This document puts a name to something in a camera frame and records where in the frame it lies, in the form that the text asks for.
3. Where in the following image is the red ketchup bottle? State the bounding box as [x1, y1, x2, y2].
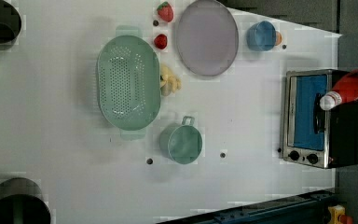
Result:
[320, 73, 357, 111]

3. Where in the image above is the black steel toaster oven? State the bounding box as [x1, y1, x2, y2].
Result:
[282, 69, 358, 169]

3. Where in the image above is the orange fruit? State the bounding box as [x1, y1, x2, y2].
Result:
[275, 31, 282, 46]

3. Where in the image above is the blue cup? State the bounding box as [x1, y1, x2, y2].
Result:
[246, 21, 277, 51]

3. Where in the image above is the lilac round plate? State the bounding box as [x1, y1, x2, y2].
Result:
[175, 0, 239, 76]

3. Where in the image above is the green mug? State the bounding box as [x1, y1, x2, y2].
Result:
[159, 116, 203, 164]

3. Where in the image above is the yellow banana bunch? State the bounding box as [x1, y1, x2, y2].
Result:
[160, 63, 182, 96]

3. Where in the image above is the lower red strawberry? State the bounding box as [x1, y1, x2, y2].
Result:
[154, 34, 168, 49]

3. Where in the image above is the red strawberry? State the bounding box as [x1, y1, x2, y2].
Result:
[154, 34, 168, 49]
[157, 1, 173, 22]

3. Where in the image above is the upper red strawberry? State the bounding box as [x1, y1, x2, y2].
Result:
[157, 1, 173, 22]

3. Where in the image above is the green perforated colander basket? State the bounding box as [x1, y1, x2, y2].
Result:
[96, 25, 161, 141]

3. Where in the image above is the black cylinder lower left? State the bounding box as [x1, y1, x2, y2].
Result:
[0, 177, 51, 224]

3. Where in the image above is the black cylinder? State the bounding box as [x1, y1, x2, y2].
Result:
[0, 177, 51, 224]
[0, 0, 22, 45]

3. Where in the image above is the black cylinder upper left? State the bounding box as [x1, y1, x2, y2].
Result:
[0, 0, 22, 45]

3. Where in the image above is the blue metal frame rail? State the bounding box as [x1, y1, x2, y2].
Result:
[159, 190, 337, 224]

